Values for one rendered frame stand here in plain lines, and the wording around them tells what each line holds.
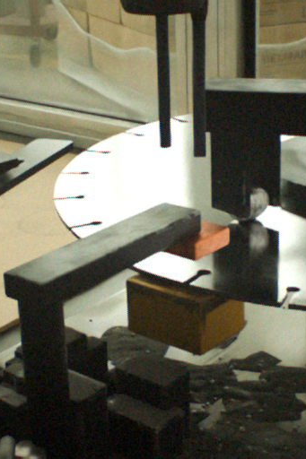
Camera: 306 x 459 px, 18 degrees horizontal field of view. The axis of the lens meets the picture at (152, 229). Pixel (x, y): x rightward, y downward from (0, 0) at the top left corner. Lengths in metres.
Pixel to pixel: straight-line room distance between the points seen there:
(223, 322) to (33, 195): 0.73
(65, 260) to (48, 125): 1.00
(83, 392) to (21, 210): 0.70
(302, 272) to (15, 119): 1.01
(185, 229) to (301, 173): 0.13
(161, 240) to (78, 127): 0.93
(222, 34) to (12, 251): 0.35
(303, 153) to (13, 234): 0.53
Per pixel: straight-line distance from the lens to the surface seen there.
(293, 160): 0.53
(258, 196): 0.46
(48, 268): 0.35
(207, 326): 0.40
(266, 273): 0.41
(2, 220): 1.06
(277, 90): 0.44
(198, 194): 0.51
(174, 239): 0.39
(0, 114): 1.41
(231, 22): 1.12
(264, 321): 0.60
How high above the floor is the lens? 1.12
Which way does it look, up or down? 21 degrees down
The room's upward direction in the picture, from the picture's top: 2 degrees counter-clockwise
